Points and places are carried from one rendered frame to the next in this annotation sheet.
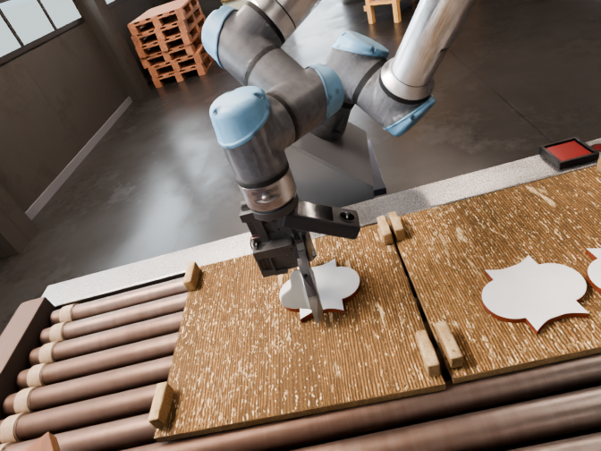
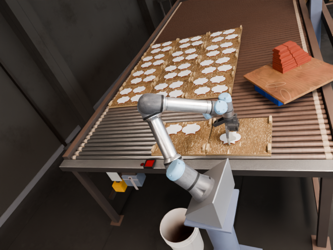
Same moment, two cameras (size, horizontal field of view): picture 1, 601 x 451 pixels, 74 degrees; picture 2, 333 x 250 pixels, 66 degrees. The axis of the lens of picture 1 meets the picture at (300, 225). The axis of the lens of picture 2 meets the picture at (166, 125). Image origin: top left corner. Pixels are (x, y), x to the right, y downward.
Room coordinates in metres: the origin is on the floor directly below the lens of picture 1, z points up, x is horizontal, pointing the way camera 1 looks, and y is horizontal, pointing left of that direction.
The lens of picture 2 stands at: (1.81, 0.17, 2.19)
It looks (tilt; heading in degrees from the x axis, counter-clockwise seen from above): 36 degrees down; 203
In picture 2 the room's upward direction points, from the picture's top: 23 degrees counter-clockwise
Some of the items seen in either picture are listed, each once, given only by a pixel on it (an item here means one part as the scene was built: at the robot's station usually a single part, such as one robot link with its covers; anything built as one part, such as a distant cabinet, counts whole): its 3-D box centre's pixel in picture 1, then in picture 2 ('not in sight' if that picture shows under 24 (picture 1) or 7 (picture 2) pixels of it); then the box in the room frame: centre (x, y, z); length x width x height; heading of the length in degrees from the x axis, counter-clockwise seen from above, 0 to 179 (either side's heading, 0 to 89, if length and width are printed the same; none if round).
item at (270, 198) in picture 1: (267, 188); (228, 112); (0.49, 0.03, 1.16); 0.08 x 0.08 x 0.05
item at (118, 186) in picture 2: not in sight; (116, 179); (0.61, -0.95, 0.74); 0.09 x 0.08 x 0.24; 83
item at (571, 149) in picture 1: (567, 153); (149, 163); (0.64, -0.57, 0.92); 0.06 x 0.06 x 0.01; 83
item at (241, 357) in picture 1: (290, 314); (239, 135); (0.47, 0.07, 0.93); 0.41 x 0.35 x 0.02; 81
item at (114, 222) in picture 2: not in sight; (98, 196); (0.54, -1.31, 0.43); 0.12 x 0.12 x 0.85; 83
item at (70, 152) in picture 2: not in sight; (144, 51); (-1.51, -1.15, 0.90); 4.04 x 0.06 x 0.10; 173
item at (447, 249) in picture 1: (540, 254); (182, 137); (0.42, -0.35, 0.93); 0.41 x 0.35 x 0.02; 83
